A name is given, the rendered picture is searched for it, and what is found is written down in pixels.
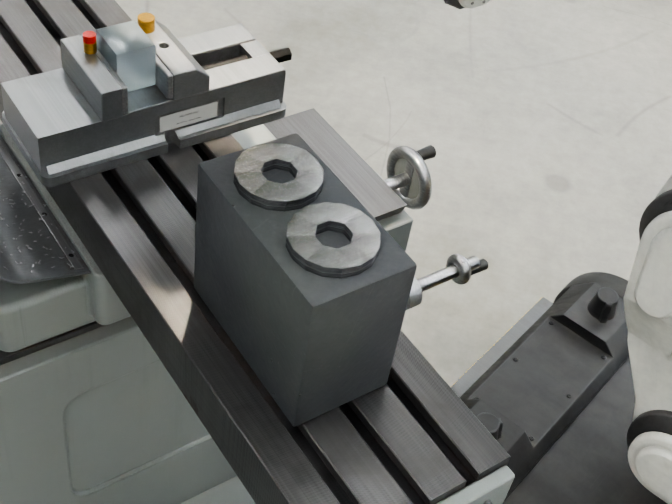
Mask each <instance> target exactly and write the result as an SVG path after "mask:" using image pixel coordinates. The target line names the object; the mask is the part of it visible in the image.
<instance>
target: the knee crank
mask: <svg viewBox="0 0 672 504"><path fill-rule="evenodd" d="M487 269H488V262H487V261H486V260H485V259H480V260H479V259H478V258H477V257H476V256H471V257H469V258H467V259H466V258H465V257H463V256H462V255H460V254H452V255H451V256H449V257H448V259H447V263H446V267H445V268H443V269H441V270H438V271H436V272H434V273H431V274H429V275H426V276H424V277H422V278H419V279H416V278H415V277H414V280H413V284H412V288H411V292H410V296H409V300H408V303H407V307H406V310H408V309H411V308H413V307H415V306H417V305H419V304H420V303H421V302H422V292H424V291H426V290H428V289H431V288H433V287H435V286H438V285H440V284H442V283H445V282H447V281H449V280H453V281H454V282H455V283H457V284H460V285H462V284H466V283H467V282H468V281H469V280H470V278H471V275H474V274H476V273H479V272H482V271H484V270H487Z"/></svg>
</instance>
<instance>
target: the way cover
mask: <svg viewBox="0 0 672 504"><path fill-rule="evenodd" d="M0 144H1V145H0V181H1V182H0V190H1V191H0V193H1V194H0V213H1V215H0V217H1V218H3V219H4V220H0V280H1V281H4V282H7V283H11V284H27V283H33V282H40V281H46V280H53V279H59V278H66V277H72V276H79V275H85V274H91V271H90V270H89V268H88V266H87V265H86V263H85V262H84V260H83V259H82V257H81V256H80V254H79V253H78V251H77V250H76V248H75V247H74V245H73V244H72V243H71V241H70V239H69V238H68V236H67V234H66V233H65V231H64V230H63V228H62V227H61V225H60V224H59V222H58V221H57V219H56V218H55V216H54V215H53V213H52V212H51V210H50V209H49V207H48V206H47V205H46V206H44V205H43V204H46V202H45V201H44V199H43V198H42V196H41V195H40V193H39V192H38V190H37V189H36V187H35V186H34V184H33V183H32V181H31V180H30V178H29V177H28V175H27V173H26V172H25V170H24V169H23V167H22V166H21V164H20V163H19V161H18V160H17V158H16V157H13V156H15V155H14V154H13V152H12V151H11V149H10V148H9V146H8V145H7V143H6V141H5V140H4V138H3V137H2V135H1V134H0ZM1 146H3V147H5V148H4V149H3V148H2V147H1ZM1 157H2V158H3V159H2V158H1ZM18 165H19V166H18ZM21 174H23V175H22V176H20V175H21ZM25 176H27V178H26V177H25ZM2 178H3V179H2ZM22 181H23V182H24V184H23V183H22ZM22 191H26V192H25V193H23V192H22ZM12 193H15V194H12ZM22 194H24V195H22ZM30 196H31V197H30ZM6 198H8V199H6ZM3 199H4V201H3ZM9 199H11V200H9ZM21 199H23V200H21ZM14 202H15V203H16V204H14V205H13V204H9V203H14ZM25 202H26V204H27V205H25ZM33 204H34V205H33ZM11 205H12V206H13V207H11ZM29 205H31V207H29ZM38 211H40V212H39V213H37V212H38ZM16 215H17V216H16ZM42 215H44V216H42ZM14 216H16V217H17V218H15V217H14ZM1 218H0V219H1ZM39 218H42V219H43V220H45V221H43V220H39ZM23 219H25V220H24V221H23ZM12 223H15V224H12ZM20 223H22V224H21V225H20ZM51 223H52V224H53V225H51ZM6 224H8V225H9V226H10V227H8V226H7V225H6ZM19 227H20V229H19ZM56 227H57V228H58V229H57V228H56ZM22 229H24V230H23V231H21V230H22ZM39 230H41V231H39ZM38 231H39V232H38ZM29 232H32V233H29ZM52 232H53V233H52ZM41 234H43V235H42V236H40V235H41ZM19 235H22V236H19ZM49 236H50V237H49ZM47 237H49V238H47ZM13 238H15V239H13ZM16 238H17V240H16ZM34 240H35V241H37V242H34ZM55 240H58V242H57V241H55ZM3 242H4V244H3ZM26 245H29V246H26ZM5 246H6V248H5ZM18 246H19V249H18ZM43 246H44V247H45V248H43ZM28 247H30V248H32V249H28ZM65 247H66V249H65ZM46 248H48V249H46ZM50 248H51V249H52V250H50ZM19 250H20V251H21V252H20V251H19ZM71 250H72V251H75V252H74V253H73V252H72V251H71ZM1 251H2V252H3V253H1ZM10 254H12V255H10ZM45 254H48V255H45ZM52 257H54V258H52ZM59 257H64V258H62V259H61V258H59ZM39 260H41V261H40V264H39V263H38V262H39ZM15 261H17V263H18V264H17V263H16V262H15ZM20 262H22V263H20ZM35 262H37V263H35ZM67 263H69V264H70V265H71V266H74V267H71V268H70V266H69V265H68V264H67ZM32 264H34V267H32ZM4 266H5V268H4ZM53 266H55V267H53ZM51 267H53V268H51ZM6 268H7V269H8V270H7V269H6ZM31 270H32V272H31Z"/></svg>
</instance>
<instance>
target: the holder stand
mask: <svg viewBox="0 0 672 504"><path fill-rule="evenodd" d="M416 268H417V265H416V263H415V262H414V261H413V260H412V259H411V257H410V256H409V255H408V254H407V253H406V252H405V251H404V250H403V249H402V248H401V246H400V245H399V244H398V243H397V242H396V241H395V240H394V239H393V238H392V237H391V235H390V234H389V233H388V232H387V231H386V230H385V229H384V228H383V227H382V226H381V224H380V223H379V222H378V221H377V220H376V219H375V218H374V217H373V216H372V215H371V214H370V212H369V211H368V210H367V209H366V208H365V207H364V206H363V205H362V204H361V203H360V201H359V200H358V199H357V198H356V197H355V196H354V195H353V194H352V193H351V192H350V190H349V189H348V188H347V187H346V186H345V185H344V184H343V183H342V182H341V181H340V179H339V178H338V177H337V176H336V175H335V174H334V173H333V172H332V171H331V170H330V168H329V167H328V166H327V165H326V164H325V163H324V162H323V161H322V160H321V159H320V157H319V156H318V155H317V154H316V153H315V152H314V151H313V150H312V149H311V148H310V147H309V145H308V144H307V143H306V142H305V141H304V140H303V139H302V138H301V137H300V136H299V134H296V133H295V134H291V135H288V136H285V137H282V138H278V139H275V140H272V141H269V142H265V143H262V144H258V145H255V146H253V147H249V148H246V149H243V150H240V151H236V152H233V153H230V154H227V155H223V156H220V157H217V158H214V159H211V160H207V161H204V162H201V163H199V165H198V184H197V211H196V237H195V264H194V288H195V290H196V291H197V293H198V294H199V295H200V297H201V298H202V300H203V301H204V302H205V304H206V305H207V307H208V308H209V309H210V311H211V312H212V314H213V315H214V316H215V318H216V319H217V321H218V322H219V323H220V325H221V326H222V328H223V329H224V330H225V332H226V333H227V335H228V336H229V337H230V339H231V340H232V342H233V343H234V344H235V346H236V347H237V349H238V350H239V351H240V353H241V354H242V356H243V357H244V358H245V360H246V361H247V363H248V364H249V365H250V367H251V368H252V370H253V371H254V372H255V374H256V375H257V377H258V378H259V379H260V381H261V382H262V384H263V385H264V386H265V388H266V389H267V391H268V392H269V393H270V395H271V396H272V398H273V399H274V400H275V402H276V403H277V405H278V406H279V407H280V409H281V410H282V412H283V413H284V414H285V416H286V417H287V419H288V420H289V422H290V423H291V424H292V426H298V425H300V424H302V423H304V422H306V421H309V420H311V419H313V418H315V417H317V416H319V415H321V414H324V413H326V412H328V411H330V410H332V409H334V408H337V407H339V406H341V405H343V404H345V403H347V402H349V401H352V400H354V399H356V398H358V397H360V396H362V395H365V394H367V393H369V392H371V391H373V390H375V389H377V388H380V387H382V386H384V385H385V384H386V383H387V381H388V377H389V373H390V369H391V366H392V362H393V358H394V354H395V350H396V346H397V342H398V338H399V335H400V331H401V327H402V323H403V319H404V315H405V311H406V307H407V303H408V300H409V296H410V292H411V288H412V284H413V280H414V276H415V272H416Z"/></svg>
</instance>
